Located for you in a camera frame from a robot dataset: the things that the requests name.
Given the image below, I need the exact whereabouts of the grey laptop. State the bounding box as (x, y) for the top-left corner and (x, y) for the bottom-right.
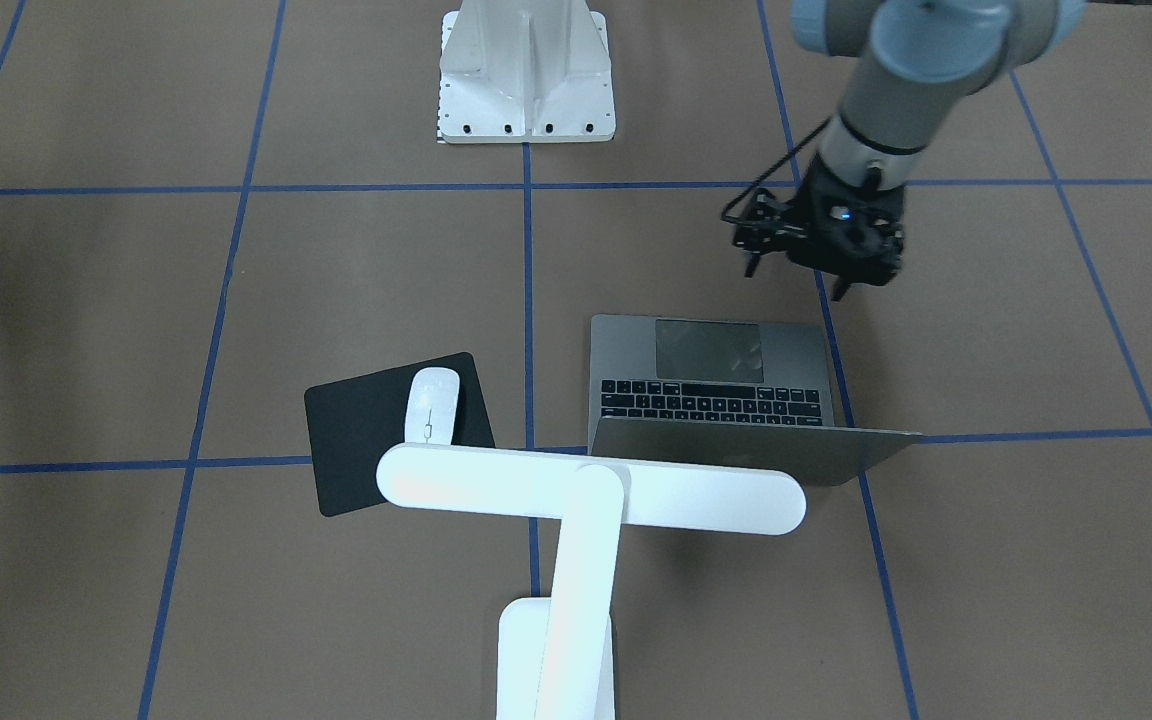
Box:
(588, 314), (922, 486)

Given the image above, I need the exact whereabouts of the black mouse pad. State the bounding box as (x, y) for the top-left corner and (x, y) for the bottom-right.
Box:
(303, 353), (497, 518)

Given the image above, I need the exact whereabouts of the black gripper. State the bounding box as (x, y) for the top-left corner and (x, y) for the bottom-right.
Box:
(787, 160), (905, 301)

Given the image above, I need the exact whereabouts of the white computer mouse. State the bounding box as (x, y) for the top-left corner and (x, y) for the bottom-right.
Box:
(403, 366), (461, 445)

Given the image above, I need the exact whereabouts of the black camera cable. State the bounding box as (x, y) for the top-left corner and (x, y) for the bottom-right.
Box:
(720, 118), (832, 226)

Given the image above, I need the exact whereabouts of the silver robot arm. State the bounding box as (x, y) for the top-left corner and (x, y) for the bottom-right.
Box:
(791, 1), (1084, 300)

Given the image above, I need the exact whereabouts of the white desk lamp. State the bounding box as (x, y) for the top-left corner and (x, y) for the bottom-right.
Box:
(376, 444), (806, 719)

